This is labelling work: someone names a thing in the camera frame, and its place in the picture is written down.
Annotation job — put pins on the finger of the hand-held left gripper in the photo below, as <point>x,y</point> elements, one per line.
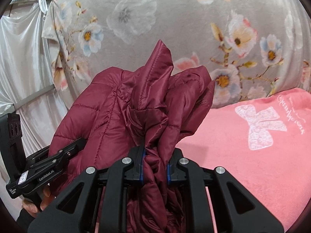
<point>73,149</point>

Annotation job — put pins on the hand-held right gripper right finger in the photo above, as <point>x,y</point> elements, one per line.
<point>169,174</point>

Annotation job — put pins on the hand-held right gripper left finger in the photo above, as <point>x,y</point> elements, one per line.
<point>143,167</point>

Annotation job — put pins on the maroon quilted puffer jacket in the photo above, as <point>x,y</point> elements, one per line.
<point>121,116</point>

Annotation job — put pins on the person's left forearm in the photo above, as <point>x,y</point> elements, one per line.
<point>24,223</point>

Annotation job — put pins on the person's left hand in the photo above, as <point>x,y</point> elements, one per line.
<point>46,199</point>

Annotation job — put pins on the pink plush blanket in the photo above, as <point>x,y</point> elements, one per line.
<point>230,162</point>

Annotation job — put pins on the white satin cloth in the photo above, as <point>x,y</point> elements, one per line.
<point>24,60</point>

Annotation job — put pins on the grey floral blanket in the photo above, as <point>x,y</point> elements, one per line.
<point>170,17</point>

